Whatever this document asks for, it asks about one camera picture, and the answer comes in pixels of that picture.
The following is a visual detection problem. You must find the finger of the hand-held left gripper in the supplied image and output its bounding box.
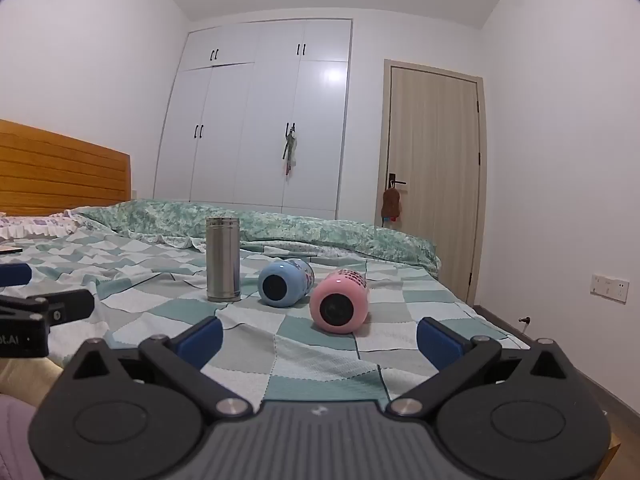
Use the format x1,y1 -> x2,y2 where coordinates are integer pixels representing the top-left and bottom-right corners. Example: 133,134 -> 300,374
0,263 -> 33,287
0,289 -> 96,327

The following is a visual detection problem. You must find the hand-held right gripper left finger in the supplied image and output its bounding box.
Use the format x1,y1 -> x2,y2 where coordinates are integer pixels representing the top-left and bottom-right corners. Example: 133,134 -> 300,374
62,316 -> 254,419

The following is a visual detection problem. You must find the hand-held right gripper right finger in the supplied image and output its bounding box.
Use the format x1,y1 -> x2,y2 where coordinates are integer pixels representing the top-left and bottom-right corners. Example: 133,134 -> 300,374
387,316 -> 577,419

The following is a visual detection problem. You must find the blue bottle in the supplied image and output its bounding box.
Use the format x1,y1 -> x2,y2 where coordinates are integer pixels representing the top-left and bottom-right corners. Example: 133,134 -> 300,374
257,258 -> 315,308

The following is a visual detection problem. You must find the pink bottle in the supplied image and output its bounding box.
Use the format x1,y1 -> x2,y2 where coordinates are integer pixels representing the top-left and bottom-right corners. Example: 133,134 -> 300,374
309,269 -> 371,336

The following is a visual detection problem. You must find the stainless steel cup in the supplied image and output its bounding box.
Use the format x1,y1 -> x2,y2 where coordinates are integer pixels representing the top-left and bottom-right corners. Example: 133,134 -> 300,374
206,216 -> 242,303

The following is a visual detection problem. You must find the beige cloth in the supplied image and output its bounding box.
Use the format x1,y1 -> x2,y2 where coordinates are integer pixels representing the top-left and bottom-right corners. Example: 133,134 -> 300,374
0,357 -> 67,406

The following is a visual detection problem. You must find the floral frilled pillow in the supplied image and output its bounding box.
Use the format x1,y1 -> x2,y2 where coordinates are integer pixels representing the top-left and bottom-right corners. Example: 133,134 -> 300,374
0,210 -> 108,242

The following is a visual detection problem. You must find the checkered bed blanket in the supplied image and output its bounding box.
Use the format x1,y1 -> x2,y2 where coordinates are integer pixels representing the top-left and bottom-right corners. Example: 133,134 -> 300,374
0,232 -> 531,411

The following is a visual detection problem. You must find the purple clothing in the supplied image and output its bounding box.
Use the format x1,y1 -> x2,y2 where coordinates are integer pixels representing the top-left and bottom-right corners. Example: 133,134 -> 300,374
0,394 -> 38,480

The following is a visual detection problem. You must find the wooden headboard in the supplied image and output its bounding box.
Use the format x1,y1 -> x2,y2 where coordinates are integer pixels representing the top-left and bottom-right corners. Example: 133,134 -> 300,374
0,119 -> 132,217

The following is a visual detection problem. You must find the green floral quilt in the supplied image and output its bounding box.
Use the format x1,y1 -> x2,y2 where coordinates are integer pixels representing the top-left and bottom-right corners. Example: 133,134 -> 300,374
67,199 -> 442,281

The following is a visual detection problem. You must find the brown plush toy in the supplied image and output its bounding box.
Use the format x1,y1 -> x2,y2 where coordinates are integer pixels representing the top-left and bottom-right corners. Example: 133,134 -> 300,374
381,185 -> 402,223

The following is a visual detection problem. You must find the beige wooden door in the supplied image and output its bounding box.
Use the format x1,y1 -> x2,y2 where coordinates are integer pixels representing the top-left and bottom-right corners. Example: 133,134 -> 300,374
374,58 -> 487,306

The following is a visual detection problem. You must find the white wardrobe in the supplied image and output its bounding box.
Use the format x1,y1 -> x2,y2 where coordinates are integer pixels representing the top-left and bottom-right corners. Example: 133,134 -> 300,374
153,18 -> 352,221

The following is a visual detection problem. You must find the white wall socket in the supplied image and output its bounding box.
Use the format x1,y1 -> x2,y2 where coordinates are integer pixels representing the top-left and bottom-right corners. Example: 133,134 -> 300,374
590,273 -> 630,304

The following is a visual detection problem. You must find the hanging ornament on wardrobe handle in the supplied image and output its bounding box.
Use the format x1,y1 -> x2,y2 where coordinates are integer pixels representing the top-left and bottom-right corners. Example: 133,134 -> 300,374
283,127 -> 300,177

